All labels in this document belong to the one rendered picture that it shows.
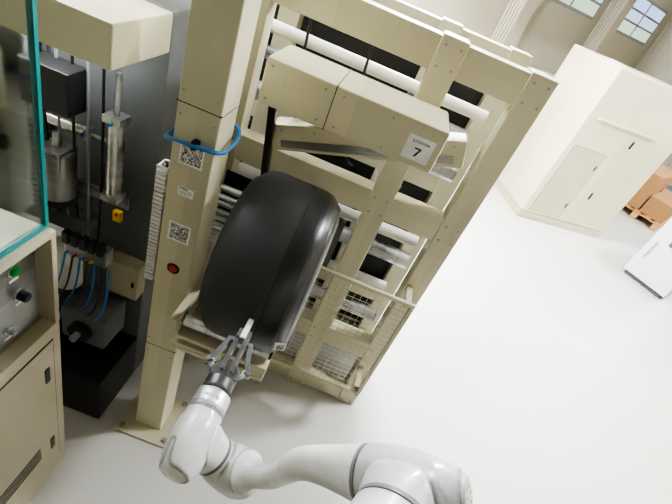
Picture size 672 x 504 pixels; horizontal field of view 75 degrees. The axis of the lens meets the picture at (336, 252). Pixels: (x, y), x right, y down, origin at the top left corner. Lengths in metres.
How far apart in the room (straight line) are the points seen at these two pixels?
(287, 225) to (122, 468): 1.50
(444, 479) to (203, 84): 1.05
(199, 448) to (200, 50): 0.95
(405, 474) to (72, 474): 1.85
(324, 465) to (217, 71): 0.95
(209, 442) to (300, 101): 1.01
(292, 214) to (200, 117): 0.37
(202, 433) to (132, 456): 1.31
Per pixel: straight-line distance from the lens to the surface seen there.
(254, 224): 1.27
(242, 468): 1.17
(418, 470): 0.75
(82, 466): 2.40
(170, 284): 1.68
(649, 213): 9.12
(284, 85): 1.47
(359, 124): 1.44
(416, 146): 1.45
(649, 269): 6.57
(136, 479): 2.36
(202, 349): 1.70
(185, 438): 1.10
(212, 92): 1.27
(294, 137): 1.66
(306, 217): 1.30
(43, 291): 1.59
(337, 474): 0.83
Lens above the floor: 2.16
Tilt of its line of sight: 35 degrees down
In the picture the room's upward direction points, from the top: 24 degrees clockwise
